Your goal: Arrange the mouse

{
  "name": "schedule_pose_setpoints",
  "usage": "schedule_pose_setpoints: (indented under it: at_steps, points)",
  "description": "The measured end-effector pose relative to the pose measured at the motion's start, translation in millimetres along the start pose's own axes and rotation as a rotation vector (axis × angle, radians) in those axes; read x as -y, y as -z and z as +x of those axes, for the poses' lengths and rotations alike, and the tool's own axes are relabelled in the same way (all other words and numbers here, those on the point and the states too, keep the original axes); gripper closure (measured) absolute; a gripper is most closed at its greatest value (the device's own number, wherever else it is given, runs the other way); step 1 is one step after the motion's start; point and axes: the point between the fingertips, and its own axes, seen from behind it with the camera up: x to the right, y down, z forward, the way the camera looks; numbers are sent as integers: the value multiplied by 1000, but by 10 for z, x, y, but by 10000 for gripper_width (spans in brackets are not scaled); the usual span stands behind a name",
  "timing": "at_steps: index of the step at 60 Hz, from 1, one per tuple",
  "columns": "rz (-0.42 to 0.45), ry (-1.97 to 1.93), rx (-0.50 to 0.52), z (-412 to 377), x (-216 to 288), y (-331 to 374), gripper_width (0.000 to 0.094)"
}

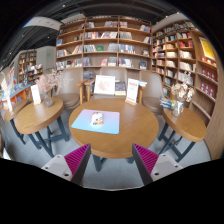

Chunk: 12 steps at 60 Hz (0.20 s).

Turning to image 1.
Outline low colourful book display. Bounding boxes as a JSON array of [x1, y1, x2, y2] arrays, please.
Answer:
[[0, 66, 34, 111]]

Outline round wooden side table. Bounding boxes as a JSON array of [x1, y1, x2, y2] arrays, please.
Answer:
[[3, 98, 31, 146], [157, 106, 208, 163], [14, 97, 70, 158]]

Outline wide wooden bookshelf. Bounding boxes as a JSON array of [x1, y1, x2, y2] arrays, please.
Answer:
[[54, 14, 154, 81]]

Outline distant wooden bookshelf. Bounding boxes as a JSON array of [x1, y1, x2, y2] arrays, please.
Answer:
[[17, 49, 44, 84]]

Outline beige armchair wooden arms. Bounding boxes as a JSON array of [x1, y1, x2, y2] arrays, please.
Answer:
[[53, 66, 88, 111], [83, 66, 148, 104], [138, 69, 168, 116]]

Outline white ceiling panel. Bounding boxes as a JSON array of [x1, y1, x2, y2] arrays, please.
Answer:
[[23, 15, 56, 32]]

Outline pastel blue pink mouse pad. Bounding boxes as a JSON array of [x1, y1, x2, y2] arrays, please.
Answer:
[[70, 108, 121, 135]]

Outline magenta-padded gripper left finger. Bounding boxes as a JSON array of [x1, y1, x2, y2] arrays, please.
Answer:
[[40, 143, 93, 186]]

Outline white framed picture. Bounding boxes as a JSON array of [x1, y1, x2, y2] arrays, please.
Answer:
[[93, 74, 117, 96]]

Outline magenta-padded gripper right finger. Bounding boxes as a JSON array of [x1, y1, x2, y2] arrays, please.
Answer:
[[131, 143, 184, 186]]

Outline dark blue book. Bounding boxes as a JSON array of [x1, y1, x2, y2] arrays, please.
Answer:
[[114, 80, 127, 97]]

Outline stack of blue books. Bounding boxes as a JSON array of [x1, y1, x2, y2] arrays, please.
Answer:
[[159, 96, 174, 110]]

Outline tall wooden bookshelf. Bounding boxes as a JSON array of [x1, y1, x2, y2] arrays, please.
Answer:
[[151, 19, 221, 128]]

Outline glass vase pink dried flowers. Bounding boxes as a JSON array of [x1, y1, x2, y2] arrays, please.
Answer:
[[34, 69, 63, 108]]

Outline white orange computer mouse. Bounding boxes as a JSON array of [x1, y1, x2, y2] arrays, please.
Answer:
[[90, 111, 105, 127]]

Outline small white table sign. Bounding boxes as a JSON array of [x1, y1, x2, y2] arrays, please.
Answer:
[[30, 84, 42, 106]]

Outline white red sign wooden base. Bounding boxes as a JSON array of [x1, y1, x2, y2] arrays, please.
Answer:
[[125, 78, 140, 106]]

